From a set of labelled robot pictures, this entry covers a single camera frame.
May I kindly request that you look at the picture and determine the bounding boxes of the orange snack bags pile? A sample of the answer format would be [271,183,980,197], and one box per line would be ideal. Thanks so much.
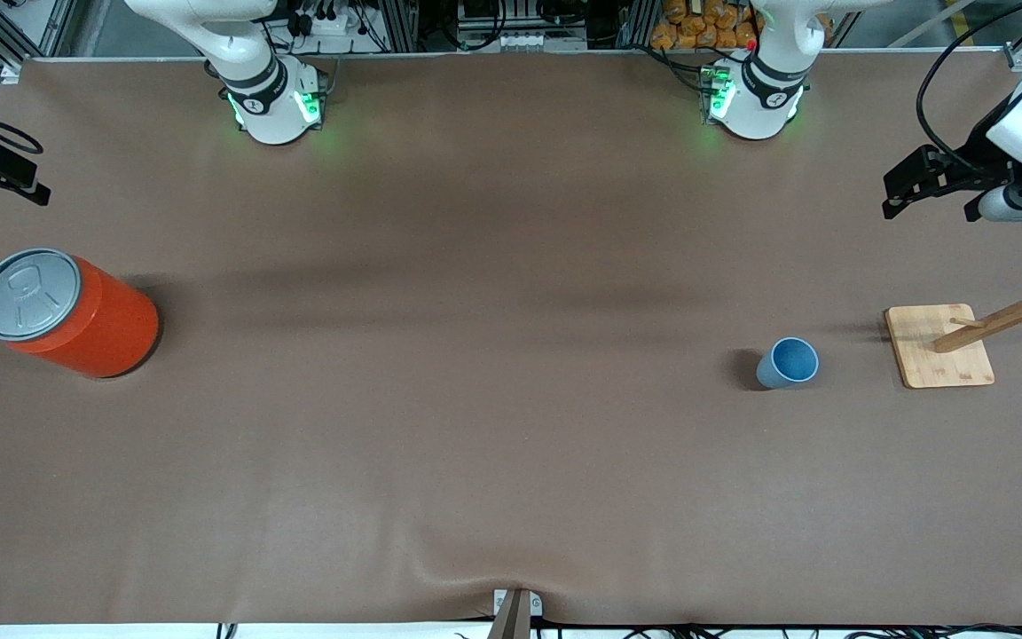
[649,0,760,51]

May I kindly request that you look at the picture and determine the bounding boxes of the light blue plastic cup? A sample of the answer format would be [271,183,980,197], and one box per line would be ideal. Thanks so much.
[755,336,821,391]

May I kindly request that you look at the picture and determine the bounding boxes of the brown table mat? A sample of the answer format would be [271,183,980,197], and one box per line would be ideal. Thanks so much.
[0,48,1022,627]

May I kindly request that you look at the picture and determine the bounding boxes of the white power strip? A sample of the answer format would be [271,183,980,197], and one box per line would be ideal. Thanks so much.
[291,7,363,38]

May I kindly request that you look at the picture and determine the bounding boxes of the wooden mug tree stand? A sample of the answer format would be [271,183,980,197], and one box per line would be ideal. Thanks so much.
[884,244,1022,391]

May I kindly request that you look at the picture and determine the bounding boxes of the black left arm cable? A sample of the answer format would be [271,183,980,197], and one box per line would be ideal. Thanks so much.
[916,0,1022,165]

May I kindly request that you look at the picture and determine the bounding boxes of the grey metal clamp bracket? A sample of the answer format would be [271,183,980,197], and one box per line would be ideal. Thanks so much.
[486,588,544,639]

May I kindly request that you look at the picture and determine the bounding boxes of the white terminal block strip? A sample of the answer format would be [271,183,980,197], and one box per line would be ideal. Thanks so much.
[486,30,567,51]

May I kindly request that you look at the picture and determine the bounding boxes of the orange can with grey lid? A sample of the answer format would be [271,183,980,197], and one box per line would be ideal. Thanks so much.
[0,248,161,381]

